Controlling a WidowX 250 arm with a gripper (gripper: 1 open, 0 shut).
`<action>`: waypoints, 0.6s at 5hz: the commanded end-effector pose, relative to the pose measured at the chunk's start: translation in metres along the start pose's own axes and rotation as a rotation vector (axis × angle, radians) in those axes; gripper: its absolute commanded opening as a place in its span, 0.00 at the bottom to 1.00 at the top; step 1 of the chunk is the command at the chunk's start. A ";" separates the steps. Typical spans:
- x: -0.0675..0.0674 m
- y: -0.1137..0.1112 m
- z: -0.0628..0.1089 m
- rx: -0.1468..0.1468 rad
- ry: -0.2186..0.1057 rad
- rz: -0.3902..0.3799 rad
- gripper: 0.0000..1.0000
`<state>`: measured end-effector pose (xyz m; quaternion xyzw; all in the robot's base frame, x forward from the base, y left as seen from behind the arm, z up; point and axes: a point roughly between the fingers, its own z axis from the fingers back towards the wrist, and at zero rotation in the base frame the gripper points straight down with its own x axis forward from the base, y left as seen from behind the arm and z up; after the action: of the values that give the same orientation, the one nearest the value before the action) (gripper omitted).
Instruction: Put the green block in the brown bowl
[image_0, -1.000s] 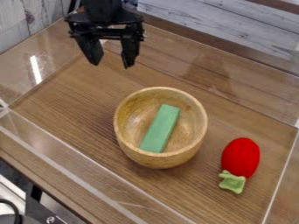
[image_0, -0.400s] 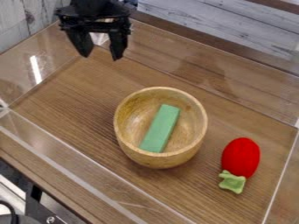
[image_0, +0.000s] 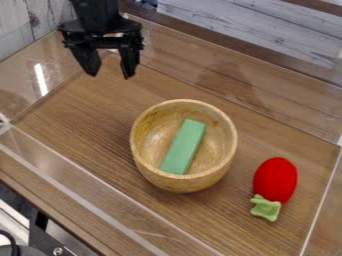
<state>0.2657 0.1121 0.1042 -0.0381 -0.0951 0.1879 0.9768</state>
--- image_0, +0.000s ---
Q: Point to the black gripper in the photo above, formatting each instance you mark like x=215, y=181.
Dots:
x=97, y=28

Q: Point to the green rectangular block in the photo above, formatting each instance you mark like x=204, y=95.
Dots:
x=183, y=148

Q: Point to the brown wooden bowl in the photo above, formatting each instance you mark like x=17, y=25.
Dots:
x=151, y=136

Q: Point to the red felt strawberry toy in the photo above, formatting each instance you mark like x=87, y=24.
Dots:
x=274, y=184

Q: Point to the clear acrylic corner bracket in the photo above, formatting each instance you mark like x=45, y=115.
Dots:
x=113, y=50

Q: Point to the clear acrylic tray wall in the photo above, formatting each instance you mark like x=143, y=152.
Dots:
x=108, y=220

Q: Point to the black table leg bracket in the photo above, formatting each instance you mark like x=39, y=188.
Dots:
x=41, y=240

